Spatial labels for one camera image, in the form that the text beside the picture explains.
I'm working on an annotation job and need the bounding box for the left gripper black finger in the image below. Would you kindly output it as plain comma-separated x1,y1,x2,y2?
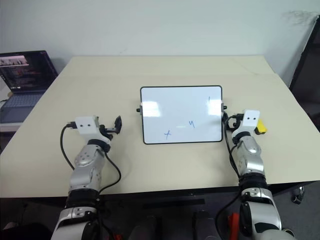
113,115,124,135

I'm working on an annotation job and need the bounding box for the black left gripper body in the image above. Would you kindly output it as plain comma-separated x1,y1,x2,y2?
99,124,118,139

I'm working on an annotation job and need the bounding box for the yellow whiteboard eraser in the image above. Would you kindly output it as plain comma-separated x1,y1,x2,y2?
254,119,268,135

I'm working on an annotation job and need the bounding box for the black-framed small whiteboard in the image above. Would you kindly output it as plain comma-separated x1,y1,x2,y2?
136,85,228,146

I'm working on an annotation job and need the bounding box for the dark upright panel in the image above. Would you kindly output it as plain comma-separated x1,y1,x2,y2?
288,14,320,129

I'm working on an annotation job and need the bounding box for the black caster wheel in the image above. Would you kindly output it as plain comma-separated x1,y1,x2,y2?
290,185,305,204

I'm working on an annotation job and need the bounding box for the red clamp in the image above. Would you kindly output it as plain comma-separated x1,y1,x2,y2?
228,211,241,236

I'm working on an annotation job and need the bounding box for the open grey laptop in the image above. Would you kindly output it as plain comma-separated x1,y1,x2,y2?
0,50,59,125

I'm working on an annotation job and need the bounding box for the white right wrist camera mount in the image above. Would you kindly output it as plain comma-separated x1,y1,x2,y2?
231,108,261,139

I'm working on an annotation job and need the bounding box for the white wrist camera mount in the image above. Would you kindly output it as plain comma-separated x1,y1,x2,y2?
74,115,112,146
231,108,261,139

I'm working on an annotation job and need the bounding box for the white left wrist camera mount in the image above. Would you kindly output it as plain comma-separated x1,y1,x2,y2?
74,115,112,146

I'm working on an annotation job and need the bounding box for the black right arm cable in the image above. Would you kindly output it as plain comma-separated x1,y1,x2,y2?
215,111,245,240

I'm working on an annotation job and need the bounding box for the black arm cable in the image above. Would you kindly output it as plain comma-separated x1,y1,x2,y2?
60,121,123,196
215,111,245,240

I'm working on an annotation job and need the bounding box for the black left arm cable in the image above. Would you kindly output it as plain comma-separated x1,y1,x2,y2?
60,121,123,196

